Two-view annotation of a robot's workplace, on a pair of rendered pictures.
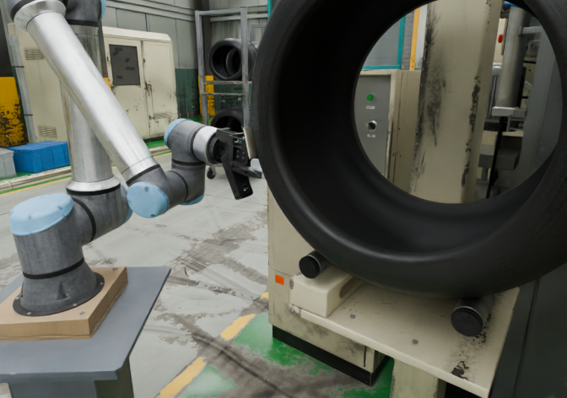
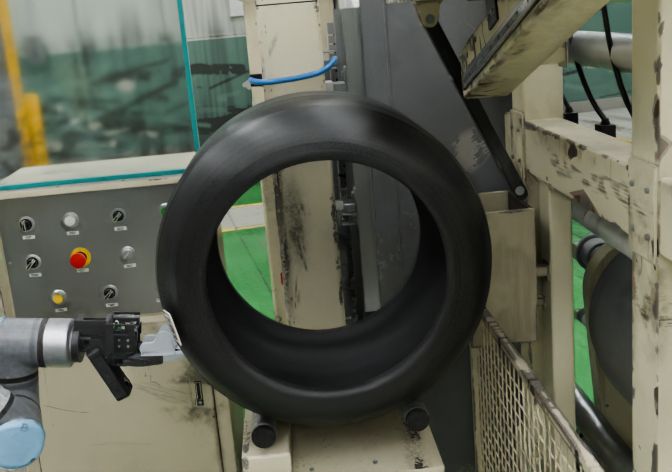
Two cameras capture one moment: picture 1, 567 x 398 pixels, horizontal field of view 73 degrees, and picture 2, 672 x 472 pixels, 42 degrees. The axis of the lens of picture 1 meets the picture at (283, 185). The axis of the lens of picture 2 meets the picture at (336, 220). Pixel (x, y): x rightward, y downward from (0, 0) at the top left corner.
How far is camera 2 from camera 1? 1.00 m
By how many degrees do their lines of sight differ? 39
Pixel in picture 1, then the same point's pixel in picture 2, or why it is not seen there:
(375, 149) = not seen: hidden behind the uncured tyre
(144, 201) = (21, 444)
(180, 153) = (15, 366)
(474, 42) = (322, 165)
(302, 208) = (258, 377)
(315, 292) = (277, 458)
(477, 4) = not seen: hidden behind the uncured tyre
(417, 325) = (365, 450)
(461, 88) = (319, 210)
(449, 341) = (397, 449)
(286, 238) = (66, 451)
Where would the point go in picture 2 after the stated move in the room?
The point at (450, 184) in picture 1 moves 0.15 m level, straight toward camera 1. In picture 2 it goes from (330, 305) to (350, 327)
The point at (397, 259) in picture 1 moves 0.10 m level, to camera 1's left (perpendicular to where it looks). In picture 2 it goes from (360, 389) to (317, 409)
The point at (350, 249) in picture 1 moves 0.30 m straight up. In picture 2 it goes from (316, 397) to (300, 232)
